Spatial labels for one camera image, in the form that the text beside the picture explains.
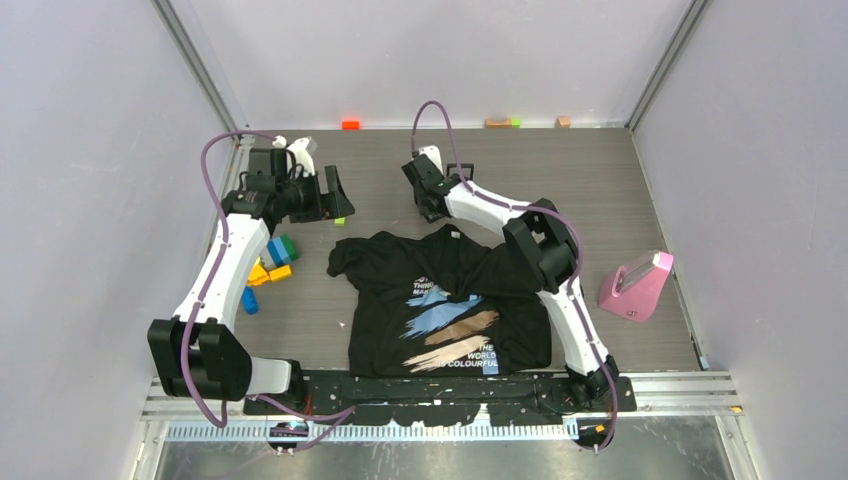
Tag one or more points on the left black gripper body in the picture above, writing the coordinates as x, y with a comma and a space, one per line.
304, 198

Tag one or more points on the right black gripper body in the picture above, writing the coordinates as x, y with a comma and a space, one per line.
424, 210

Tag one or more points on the black brooch box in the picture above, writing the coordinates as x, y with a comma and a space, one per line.
462, 170

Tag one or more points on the black printed t-shirt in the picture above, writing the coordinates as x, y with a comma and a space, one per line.
441, 305

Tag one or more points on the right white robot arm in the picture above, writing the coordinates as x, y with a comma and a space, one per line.
542, 244

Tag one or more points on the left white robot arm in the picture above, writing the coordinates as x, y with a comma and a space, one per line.
195, 352

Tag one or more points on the blue green stacked bricks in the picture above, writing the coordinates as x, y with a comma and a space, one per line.
282, 251

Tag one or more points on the yellow toy bricks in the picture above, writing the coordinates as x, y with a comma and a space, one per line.
260, 275

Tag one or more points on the blue toy brick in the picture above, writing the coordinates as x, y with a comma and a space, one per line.
249, 301

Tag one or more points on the pink metronome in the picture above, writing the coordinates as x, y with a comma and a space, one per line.
633, 290

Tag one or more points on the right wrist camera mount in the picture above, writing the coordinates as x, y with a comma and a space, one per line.
433, 153

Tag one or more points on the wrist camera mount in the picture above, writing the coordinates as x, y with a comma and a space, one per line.
433, 153
296, 156

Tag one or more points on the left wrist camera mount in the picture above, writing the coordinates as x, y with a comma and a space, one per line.
296, 156

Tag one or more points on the tan block at wall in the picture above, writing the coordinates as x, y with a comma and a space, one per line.
498, 123

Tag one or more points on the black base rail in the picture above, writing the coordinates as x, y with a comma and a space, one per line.
521, 399

